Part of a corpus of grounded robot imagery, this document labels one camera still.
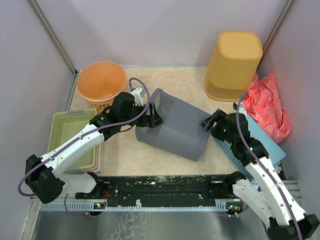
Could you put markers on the aluminium rail frame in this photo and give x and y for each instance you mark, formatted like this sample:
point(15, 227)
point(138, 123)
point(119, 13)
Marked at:
point(90, 206)

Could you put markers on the red plastic bag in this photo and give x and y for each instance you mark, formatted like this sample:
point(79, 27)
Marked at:
point(264, 106)

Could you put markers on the orange capybara bucket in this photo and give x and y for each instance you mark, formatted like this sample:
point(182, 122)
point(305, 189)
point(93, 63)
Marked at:
point(100, 82)

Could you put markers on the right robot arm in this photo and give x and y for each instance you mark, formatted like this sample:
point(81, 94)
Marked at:
point(282, 216)

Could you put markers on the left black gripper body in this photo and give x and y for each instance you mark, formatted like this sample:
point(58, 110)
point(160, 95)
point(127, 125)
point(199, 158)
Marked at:
point(146, 121)

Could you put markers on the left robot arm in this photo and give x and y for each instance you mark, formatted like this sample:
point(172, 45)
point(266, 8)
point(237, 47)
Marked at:
point(45, 175)

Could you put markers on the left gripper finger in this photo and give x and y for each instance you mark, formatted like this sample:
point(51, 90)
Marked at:
point(155, 119)
point(152, 109)

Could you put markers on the green plastic basket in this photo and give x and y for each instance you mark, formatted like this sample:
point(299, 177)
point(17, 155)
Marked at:
point(64, 126)

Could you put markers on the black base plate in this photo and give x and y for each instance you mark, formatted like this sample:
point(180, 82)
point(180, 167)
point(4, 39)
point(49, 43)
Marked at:
point(163, 190)

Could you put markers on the pink plastic basket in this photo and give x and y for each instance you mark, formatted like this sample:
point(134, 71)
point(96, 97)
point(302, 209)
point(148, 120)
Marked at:
point(100, 157)

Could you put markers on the yellow mesh bin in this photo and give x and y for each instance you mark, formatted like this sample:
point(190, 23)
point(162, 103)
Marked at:
point(233, 63)

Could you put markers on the blue plastic basket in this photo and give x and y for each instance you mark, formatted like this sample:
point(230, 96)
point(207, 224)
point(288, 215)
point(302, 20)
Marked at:
point(265, 142)

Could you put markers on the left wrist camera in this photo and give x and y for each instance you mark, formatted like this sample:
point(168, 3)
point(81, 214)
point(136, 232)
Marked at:
point(138, 94)

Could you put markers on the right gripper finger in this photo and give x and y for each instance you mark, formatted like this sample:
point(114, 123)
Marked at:
point(208, 124)
point(219, 114)

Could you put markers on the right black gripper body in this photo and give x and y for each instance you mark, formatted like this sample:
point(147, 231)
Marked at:
point(219, 129)

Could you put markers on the grey mesh bin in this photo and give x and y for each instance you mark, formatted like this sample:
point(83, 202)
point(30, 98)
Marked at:
point(181, 132)

